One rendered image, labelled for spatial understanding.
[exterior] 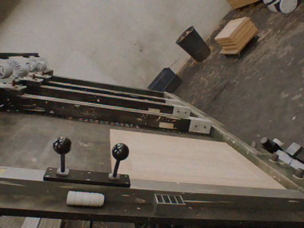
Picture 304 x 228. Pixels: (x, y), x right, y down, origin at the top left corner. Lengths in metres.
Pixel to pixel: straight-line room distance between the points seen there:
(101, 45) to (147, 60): 1.18
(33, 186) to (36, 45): 5.73
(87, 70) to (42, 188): 4.14
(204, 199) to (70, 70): 4.23
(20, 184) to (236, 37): 3.81
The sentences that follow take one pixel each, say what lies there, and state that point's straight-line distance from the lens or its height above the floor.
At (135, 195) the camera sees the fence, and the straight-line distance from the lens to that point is 0.61.
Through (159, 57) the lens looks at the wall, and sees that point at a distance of 6.21.
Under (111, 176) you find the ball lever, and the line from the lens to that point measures 0.60.
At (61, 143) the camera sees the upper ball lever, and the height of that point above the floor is 1.54.
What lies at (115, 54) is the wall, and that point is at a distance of 6.06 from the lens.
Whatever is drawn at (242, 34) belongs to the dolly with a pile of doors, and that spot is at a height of 0.26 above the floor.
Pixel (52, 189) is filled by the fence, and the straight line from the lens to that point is 0.60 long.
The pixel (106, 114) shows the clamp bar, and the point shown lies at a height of 1.39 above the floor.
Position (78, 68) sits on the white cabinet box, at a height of 1.78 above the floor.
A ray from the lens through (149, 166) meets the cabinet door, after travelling 0.78.
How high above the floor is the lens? 1.59
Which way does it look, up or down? 17 degrees down
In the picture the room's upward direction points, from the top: 49 degrees counter-clockwise
